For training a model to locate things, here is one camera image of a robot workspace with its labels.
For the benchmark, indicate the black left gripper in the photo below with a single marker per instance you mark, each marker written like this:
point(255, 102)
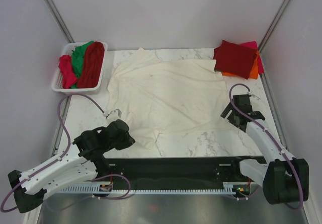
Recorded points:
point(129, 141)

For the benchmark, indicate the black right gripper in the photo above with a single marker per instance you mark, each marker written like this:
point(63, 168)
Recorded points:
point(230, 119)

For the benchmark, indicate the white t shirt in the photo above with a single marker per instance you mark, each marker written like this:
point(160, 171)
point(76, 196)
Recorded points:
point(164, 97)

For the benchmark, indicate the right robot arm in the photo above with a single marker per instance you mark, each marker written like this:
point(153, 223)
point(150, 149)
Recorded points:
point(283, 178)

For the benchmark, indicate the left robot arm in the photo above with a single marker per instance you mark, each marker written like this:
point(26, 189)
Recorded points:
point(83, 161)

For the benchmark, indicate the folded orange t shirt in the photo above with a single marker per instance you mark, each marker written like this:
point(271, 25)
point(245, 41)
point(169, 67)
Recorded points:
point(253, 74)

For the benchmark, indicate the folded dark red t shirt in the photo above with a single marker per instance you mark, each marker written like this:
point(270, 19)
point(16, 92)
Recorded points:
point(234, 58)

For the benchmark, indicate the folded pink t shirt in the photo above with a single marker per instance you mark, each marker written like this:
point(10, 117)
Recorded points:
point(253, 45)

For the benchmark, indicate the crimson pink t shirt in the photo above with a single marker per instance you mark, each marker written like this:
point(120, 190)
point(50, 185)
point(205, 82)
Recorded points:
point(69, 79)

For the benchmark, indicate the green t shirt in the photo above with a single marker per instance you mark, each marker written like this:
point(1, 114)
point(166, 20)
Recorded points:
point(77, 61)

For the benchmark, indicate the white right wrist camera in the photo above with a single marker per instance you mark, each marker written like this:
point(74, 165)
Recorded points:
point(251, 94)

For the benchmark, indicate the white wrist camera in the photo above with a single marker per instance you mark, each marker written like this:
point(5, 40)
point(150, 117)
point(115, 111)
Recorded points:
point(113, 115)
point(251, 94)

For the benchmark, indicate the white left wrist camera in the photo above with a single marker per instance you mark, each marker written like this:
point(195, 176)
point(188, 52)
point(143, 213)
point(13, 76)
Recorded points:
point(113, 115)

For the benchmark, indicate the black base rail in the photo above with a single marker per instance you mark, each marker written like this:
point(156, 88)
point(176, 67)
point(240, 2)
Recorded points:
point(202, 173)

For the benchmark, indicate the white cable duct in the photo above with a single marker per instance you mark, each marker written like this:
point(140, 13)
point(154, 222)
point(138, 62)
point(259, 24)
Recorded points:
point(228, 188)

